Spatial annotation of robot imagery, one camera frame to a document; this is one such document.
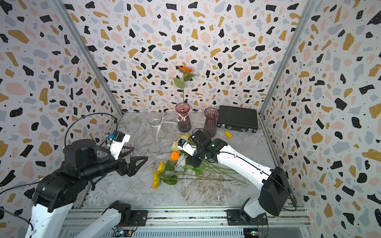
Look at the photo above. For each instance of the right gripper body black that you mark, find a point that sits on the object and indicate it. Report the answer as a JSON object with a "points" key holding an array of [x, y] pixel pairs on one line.
{"points": [[198, 156]]}

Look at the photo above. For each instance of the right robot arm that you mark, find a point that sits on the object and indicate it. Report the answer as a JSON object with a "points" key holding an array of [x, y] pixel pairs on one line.
{"points": [[273, 184]]}

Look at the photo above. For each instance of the cream rose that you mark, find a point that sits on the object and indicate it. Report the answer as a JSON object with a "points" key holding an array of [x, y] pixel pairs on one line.
{"points": [[184, 137], [174, 146]]}

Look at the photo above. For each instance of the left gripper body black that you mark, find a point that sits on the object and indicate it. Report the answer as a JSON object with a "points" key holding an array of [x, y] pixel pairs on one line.
{"points": [[122, 166]]}

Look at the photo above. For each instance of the orange rose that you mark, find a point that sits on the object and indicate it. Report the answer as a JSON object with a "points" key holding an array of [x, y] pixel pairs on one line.
{"points": [[175, 156]]}

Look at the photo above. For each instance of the black case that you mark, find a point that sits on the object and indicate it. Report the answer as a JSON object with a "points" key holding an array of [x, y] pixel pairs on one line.
{"points": [[238, 119]]}

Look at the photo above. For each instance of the purple ribbed glass vase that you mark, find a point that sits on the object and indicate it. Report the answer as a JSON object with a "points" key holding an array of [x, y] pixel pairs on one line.
{"points": [[210, 125]]}

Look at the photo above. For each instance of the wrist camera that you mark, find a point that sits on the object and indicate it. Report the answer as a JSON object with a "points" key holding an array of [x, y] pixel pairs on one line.
{"points": [[186, 147], [118, 140]]}

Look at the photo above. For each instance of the yellow sunflower small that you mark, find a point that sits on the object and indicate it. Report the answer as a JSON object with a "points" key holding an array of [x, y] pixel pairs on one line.
{"points": [[169, 168]]}

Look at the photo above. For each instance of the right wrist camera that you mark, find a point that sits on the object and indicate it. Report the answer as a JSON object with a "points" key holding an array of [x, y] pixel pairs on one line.
{"points": [[186, 147]]}

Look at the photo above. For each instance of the yellow block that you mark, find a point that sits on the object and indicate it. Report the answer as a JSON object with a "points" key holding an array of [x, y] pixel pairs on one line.
{"points": [[228, 134]]}

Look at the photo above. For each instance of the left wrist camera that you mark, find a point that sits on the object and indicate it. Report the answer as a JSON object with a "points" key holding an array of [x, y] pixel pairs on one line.
{"points": [[118, 140]]}

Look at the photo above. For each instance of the clear glass vase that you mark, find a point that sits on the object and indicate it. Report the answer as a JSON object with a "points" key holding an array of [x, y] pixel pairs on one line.
{"points": [[155, 122]]}

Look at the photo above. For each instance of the pink glass vase with ribbon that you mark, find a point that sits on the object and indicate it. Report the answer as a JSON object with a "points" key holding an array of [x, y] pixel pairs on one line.
{"points": [[183, 119]]}

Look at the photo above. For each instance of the yellow sunflower large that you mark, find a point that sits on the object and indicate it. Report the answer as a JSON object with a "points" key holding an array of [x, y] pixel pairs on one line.
{"points": [[173, 179]]}

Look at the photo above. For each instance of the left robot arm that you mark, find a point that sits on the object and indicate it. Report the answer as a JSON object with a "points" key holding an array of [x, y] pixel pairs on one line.
{"points": [[56, 193]]}

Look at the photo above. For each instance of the small picture card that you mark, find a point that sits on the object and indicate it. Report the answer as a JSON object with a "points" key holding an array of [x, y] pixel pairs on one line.
{"points": [[127, 149]]}

